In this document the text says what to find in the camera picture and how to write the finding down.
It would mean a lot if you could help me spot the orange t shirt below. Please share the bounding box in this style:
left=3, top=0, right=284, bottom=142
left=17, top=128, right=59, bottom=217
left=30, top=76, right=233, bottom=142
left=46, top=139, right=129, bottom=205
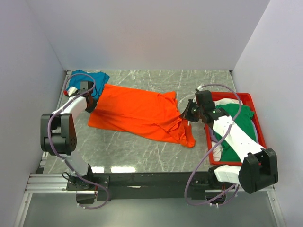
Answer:
left=88, top=84, right=196, bottom=148

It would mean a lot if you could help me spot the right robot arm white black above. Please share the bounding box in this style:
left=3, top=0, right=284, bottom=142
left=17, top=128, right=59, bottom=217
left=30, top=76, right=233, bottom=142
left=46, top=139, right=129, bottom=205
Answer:
left=181, top=90, right=278, bottom=194

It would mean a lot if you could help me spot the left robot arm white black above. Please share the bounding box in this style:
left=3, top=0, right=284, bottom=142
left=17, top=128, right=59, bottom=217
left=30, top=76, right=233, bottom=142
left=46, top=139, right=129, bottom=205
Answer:
left=40, top=81, right=97, bottom=190

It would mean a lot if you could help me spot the folded blue t shirt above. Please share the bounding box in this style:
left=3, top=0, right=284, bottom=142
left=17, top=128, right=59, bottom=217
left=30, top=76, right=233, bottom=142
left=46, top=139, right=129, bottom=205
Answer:
left=66, top=70, right=110, bottom=100

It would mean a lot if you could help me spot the white t shirt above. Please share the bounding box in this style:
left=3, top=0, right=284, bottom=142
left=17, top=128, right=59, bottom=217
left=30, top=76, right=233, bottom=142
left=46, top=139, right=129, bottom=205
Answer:
left=214, top=98, right=243, bottom=111

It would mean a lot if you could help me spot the red plastic bin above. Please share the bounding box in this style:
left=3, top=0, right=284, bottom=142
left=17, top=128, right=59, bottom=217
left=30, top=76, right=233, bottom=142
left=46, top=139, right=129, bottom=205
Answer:
left=204, top=91, right=267, bottom=166

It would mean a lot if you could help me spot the lavender t shirt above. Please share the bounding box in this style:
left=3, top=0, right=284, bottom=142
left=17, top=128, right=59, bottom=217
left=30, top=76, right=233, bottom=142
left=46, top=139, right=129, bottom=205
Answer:
left=209, top=128, right=218, bottom=143

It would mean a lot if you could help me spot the green t shirt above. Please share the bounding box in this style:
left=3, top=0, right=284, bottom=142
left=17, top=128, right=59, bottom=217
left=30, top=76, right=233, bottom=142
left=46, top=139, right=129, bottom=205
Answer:
left=213, top=103, right=258, bottom=162

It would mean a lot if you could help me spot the black base beam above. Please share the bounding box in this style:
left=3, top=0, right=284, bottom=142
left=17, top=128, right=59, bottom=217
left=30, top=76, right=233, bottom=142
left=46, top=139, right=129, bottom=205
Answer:
left=66, top=172, right=228, bottom=204

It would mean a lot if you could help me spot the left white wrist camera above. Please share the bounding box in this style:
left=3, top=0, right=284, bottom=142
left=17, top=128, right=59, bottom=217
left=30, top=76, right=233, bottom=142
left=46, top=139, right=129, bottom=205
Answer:
left=63, top=86, right=78, bottom=97

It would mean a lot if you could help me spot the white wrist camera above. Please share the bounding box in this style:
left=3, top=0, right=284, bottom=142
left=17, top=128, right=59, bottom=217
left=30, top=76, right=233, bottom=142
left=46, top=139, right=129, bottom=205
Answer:
left=195, top=86, right=203, bottom=92
left=63, top=86, right=78, bottom=97

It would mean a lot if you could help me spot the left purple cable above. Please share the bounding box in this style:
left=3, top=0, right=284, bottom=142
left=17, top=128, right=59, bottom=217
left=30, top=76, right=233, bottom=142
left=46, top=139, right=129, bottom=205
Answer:
left=47, top=72, right=111, bottom=210

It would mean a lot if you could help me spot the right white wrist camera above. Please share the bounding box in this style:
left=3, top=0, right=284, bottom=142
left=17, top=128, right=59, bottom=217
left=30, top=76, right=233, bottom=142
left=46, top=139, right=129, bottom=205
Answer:
left=195, top=86, right=203, bottom=92

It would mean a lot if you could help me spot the aluminium frame rail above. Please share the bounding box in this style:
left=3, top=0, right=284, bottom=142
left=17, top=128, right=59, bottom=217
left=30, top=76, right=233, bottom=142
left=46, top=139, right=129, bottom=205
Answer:
left=13, top=70, right=71, bottom=227

